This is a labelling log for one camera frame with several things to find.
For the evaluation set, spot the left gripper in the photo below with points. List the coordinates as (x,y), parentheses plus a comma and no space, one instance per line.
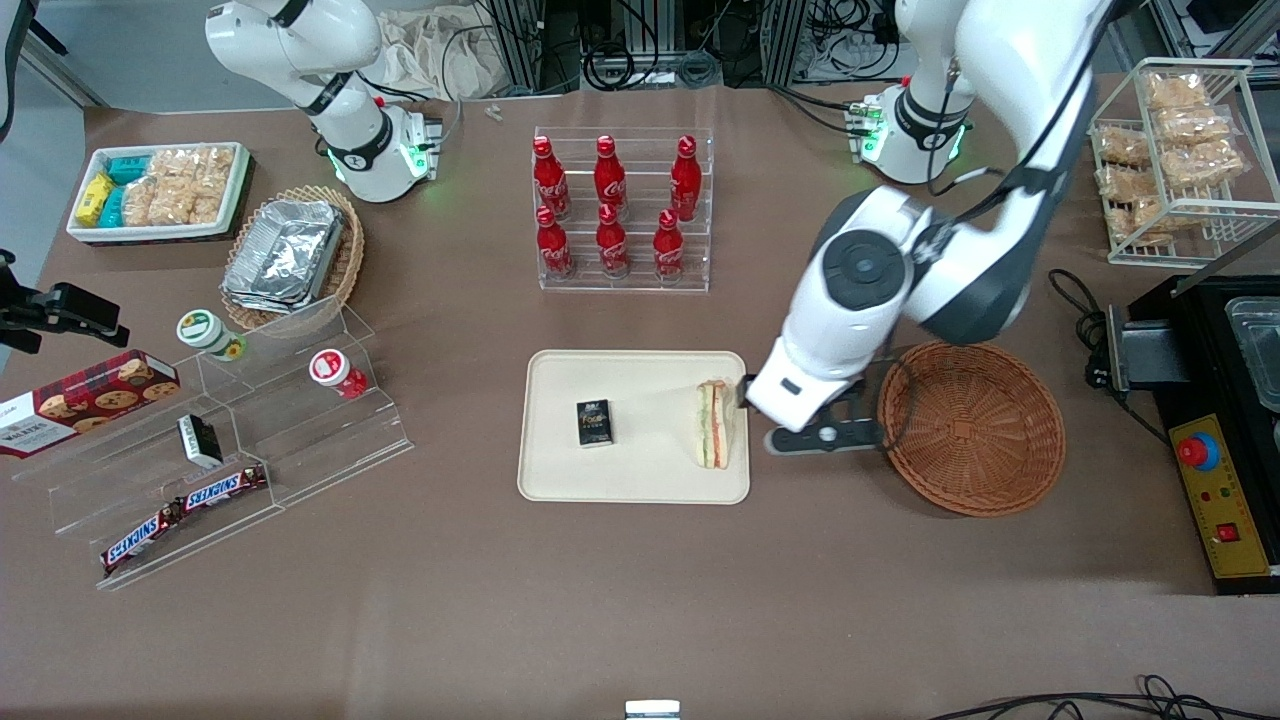
(744,389)

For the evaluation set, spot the triangular sandwich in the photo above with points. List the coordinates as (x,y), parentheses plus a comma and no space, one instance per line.
(715,425)

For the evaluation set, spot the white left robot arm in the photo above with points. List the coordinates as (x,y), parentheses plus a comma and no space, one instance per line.
(1010,60)

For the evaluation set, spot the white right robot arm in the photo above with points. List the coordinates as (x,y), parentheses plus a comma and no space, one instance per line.
(300,40)

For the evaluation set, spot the beige rectangular tray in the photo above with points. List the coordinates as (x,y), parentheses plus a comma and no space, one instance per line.
(650,440)

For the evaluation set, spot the round brown wicker basket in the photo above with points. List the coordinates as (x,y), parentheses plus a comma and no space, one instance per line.
(970,430)

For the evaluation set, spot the light oval wicker basket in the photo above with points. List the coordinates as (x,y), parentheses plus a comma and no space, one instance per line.
(345,265)

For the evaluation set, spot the red tartan cookie box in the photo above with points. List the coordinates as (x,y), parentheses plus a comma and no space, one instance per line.
(85,400)

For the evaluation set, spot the teal snack packet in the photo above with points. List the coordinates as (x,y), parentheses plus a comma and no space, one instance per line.
(112,208)
(128,169)

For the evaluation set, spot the yellow snack packet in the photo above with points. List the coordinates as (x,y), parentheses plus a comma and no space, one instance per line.
(93,198)

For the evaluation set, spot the green lidded yogurt cup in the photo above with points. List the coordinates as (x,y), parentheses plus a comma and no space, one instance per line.
(207,332)

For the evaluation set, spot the clear rice cracker bag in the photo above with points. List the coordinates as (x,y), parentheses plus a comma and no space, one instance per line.
(190,165)
(160,203)

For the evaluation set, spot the small black box gold print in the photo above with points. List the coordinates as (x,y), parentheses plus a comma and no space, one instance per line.
(595,424)

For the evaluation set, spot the red cola bottle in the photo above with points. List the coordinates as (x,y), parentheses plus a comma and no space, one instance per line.
(668,250)
(554,248)
(612,245)
(685,182)
(551,182)
(610,180)

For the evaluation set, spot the small black white box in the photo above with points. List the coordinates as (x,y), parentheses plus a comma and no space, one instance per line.
(200,441)

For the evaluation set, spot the clear acrylic bottle rack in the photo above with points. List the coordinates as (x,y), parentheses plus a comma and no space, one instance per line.
(640,255)

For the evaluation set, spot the white rectangular snack bin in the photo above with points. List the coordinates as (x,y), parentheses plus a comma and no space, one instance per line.
(235,190)

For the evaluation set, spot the stack of foil trays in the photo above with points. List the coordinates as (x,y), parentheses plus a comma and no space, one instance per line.
(283,255)

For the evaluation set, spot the snickers chocolate bar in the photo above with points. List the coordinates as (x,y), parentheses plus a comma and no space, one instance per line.
(222,489)
(140,538)

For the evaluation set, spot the clear acrylic step shelf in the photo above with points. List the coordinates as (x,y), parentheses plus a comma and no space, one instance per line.
(300,440)

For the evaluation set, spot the red lidded yogurt cup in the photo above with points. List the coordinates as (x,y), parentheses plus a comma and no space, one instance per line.
(333,371)

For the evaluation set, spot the small silver white device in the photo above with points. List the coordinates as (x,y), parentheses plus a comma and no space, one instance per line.
(652,710)

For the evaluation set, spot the beige cloth bag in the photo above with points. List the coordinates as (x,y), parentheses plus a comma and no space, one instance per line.
(425,55)

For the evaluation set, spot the bagged fried snack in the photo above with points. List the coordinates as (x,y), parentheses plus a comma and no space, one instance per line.
(1122,147)
(1155,215)
(1192,126)
(1175,90)
(1125,183)
(1203,163)

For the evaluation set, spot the black metal appliance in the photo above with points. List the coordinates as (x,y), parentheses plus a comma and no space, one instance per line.
(1200,400)

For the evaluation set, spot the red emergency stop button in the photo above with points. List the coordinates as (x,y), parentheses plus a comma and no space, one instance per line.
(1197,451)

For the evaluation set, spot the yellow control panel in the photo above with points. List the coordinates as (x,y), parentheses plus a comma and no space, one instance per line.
(1225,510)

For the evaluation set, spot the clear plastic container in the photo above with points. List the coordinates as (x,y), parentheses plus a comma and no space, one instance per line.
(1262,350)

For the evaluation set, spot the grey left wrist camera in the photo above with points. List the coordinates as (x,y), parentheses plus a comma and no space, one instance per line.
(830,437)

